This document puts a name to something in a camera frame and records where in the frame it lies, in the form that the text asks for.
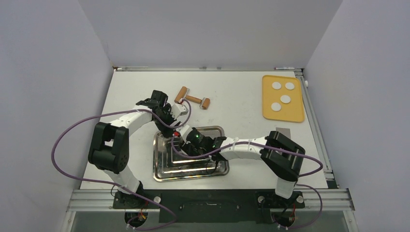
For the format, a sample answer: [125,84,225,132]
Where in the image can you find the stainless steel tray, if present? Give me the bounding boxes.
[153,132,230,182]

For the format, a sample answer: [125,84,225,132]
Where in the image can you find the white dough disc lower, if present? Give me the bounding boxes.
[271,102,281,112]

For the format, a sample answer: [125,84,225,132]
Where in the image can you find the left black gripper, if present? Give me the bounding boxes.
[153,105,181,138]

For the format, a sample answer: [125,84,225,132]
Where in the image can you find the white dough disc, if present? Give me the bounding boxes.
[271,102,281,112]
[285,82,295,90]
[280,95,291,104]
[272,82,282,90]

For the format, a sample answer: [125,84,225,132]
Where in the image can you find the aluminium front rail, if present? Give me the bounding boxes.
[66,188,355,212]

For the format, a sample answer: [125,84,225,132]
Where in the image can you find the aluminium back rail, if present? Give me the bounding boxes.
[114,66,303,72]

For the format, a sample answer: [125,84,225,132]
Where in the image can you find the white dough disc upper right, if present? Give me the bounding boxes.
[285,82,295,90]

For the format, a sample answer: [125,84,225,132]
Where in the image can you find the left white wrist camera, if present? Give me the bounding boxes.
[171,103,189,119]

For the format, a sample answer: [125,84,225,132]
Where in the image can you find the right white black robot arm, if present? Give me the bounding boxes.
[177,126,306,207]

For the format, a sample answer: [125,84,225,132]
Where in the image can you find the yellow plastic tray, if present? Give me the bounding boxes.
[262,75,305,123]

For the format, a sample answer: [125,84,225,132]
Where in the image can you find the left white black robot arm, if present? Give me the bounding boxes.
[88,90,190,208]

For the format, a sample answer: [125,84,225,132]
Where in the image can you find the white dough disc upper left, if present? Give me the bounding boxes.
[272,82,282,90]

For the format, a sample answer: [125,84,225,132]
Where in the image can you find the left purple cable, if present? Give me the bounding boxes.
[51,98,192,231]

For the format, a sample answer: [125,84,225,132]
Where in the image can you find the white dough disc middle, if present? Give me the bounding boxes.
[280,95,291,104]

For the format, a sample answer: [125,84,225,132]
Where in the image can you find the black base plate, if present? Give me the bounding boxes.
[112,189,305,224]

